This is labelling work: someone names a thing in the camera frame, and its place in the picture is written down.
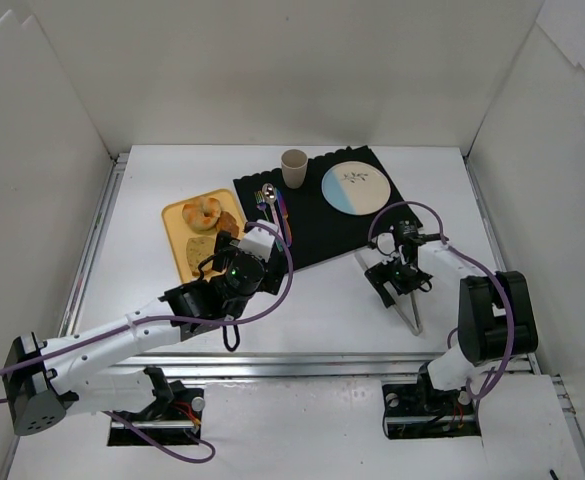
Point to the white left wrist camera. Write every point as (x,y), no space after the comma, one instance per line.
(259,239)

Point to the iridescent fork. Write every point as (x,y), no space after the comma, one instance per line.
(262,204)

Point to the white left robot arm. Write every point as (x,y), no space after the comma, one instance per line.
(48,380)

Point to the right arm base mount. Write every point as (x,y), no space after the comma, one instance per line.
(418,411)

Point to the seeded bread slice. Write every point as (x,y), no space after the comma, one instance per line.
(197,250)

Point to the beige cup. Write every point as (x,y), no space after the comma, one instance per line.
(294,164)

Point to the silver spoon pink handle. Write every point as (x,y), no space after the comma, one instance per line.
(269,194)

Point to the bagel with orange patches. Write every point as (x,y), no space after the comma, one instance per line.
(202,213)

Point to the iridescent knife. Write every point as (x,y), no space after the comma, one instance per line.
(284,215)

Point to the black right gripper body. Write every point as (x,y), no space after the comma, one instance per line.
(387,279)

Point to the yellow serving tray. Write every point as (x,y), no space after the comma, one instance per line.
(178,232)

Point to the black placemat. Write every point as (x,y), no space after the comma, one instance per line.
(319,232)

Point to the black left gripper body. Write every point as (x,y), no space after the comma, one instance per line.
(277,270)

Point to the brown glazed pastry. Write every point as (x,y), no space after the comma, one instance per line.
(227,223)

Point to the white and blue plate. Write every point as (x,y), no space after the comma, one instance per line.
(355,188)

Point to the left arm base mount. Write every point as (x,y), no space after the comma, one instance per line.
(173,417)

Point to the stainless steel tongs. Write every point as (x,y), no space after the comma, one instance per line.
(404,304)

